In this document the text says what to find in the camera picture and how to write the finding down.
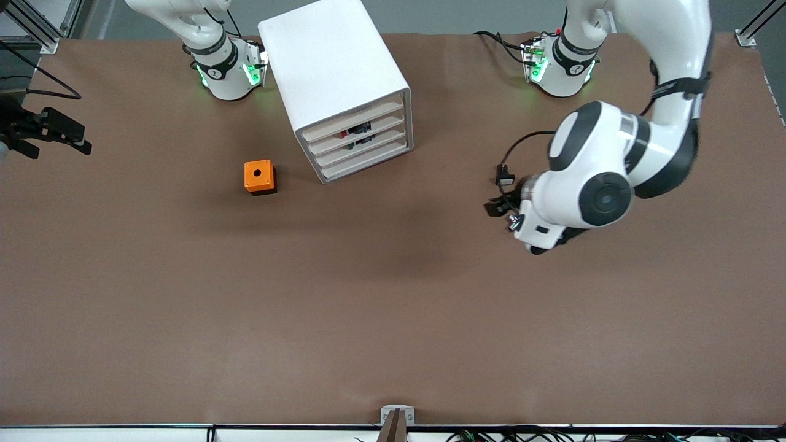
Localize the orange button box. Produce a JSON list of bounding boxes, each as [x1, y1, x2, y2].
[[244, 159, 278, 196]]

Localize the aluminium frame post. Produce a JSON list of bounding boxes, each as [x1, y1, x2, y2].
[[736, 0, 786, 48], [0, 0, 84, 56]]

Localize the black arm base cable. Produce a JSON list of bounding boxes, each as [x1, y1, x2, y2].
[[473, 29, 530, 66]]

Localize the tangled black cables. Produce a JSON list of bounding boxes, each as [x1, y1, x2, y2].
[[353, 427, 786, 442]]

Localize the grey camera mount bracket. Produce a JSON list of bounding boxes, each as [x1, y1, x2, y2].
[[377, 405, 416, 442]]

